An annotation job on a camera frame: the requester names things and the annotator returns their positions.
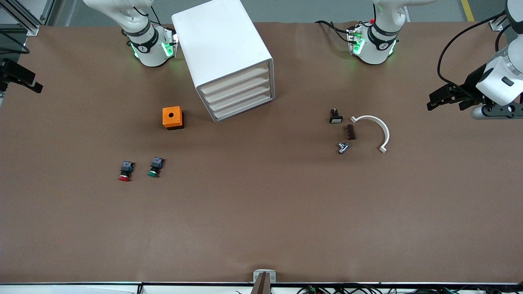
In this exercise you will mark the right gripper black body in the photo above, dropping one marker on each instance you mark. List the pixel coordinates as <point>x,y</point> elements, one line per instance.
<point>12,72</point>

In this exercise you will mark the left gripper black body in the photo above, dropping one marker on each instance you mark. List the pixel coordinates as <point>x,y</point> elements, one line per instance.
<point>471,83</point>

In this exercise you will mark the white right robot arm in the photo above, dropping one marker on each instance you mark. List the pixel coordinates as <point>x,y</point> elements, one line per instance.
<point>151,57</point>

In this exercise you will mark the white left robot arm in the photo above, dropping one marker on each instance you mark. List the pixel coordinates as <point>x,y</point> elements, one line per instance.
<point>376,55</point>

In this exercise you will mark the red push button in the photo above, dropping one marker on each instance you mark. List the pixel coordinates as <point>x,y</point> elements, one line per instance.
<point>126,171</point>

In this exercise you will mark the green push button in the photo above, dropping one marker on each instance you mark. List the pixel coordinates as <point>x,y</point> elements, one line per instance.
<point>155,166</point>

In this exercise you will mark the white drawer cabinet housing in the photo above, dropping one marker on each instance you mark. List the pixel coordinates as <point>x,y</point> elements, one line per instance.
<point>220,41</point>

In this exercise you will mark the brown terminal block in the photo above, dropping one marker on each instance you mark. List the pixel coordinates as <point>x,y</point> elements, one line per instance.
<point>350,132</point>

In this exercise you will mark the brown table cover mat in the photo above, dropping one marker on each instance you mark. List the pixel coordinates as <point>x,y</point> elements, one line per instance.
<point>261,204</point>

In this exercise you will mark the aluminium frame profile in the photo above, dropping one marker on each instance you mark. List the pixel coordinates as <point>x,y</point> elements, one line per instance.
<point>496,25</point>
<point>32,29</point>

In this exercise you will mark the white curved plastic bracket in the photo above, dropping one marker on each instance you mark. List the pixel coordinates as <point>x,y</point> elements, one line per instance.
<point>369,117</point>

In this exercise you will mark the black white rectangular switch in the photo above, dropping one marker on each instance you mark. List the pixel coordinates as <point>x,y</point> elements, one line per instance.
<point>336,118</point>

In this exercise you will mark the silver key switch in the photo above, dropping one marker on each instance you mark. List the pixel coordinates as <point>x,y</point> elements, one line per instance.
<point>343,148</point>

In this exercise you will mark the orange button enclosure box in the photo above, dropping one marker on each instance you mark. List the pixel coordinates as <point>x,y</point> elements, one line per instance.
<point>166,118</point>

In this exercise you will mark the white table edge rail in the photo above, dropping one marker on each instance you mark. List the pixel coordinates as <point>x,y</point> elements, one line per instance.
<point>184,289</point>

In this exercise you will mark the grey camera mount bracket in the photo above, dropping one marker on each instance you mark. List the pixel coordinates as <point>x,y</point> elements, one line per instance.
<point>264,281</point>

